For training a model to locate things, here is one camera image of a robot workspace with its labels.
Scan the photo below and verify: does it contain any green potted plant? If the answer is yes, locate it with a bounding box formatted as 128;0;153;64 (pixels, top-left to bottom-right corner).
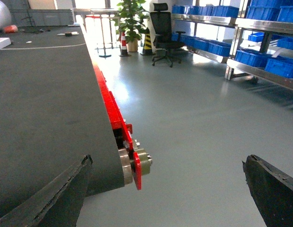
116;0;149;52

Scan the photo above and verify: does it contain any black office chair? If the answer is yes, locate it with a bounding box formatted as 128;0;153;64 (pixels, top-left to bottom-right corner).
150;3;185;68

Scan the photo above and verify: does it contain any steel shelving rack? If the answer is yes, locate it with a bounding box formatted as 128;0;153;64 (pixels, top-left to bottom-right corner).
172;0;293;91

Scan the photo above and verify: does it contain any white red flat box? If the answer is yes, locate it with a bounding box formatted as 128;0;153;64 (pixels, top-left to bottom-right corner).
0;37;11;50

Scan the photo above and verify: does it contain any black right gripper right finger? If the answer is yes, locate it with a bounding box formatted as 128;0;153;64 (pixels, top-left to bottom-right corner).
242;155;293;227

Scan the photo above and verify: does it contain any yellow black striped cone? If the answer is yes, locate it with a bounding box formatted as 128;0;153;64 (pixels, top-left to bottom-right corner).
140;34;154;56

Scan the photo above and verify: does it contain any red white striped traffic cone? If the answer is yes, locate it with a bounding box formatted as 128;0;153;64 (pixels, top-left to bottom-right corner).
119;32;130;57

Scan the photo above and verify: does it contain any red metal conveyor frame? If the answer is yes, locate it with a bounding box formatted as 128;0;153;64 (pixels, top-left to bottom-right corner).
85;14;153;191

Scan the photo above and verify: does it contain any orange object on belt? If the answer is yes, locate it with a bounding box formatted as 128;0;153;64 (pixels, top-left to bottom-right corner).
2;25;18;34

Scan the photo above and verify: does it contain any dark grey conveyor belt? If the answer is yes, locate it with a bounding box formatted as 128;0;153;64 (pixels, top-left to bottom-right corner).
0;27;124;218

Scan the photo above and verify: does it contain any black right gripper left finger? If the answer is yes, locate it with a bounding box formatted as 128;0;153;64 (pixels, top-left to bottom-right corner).
0;155;93;227

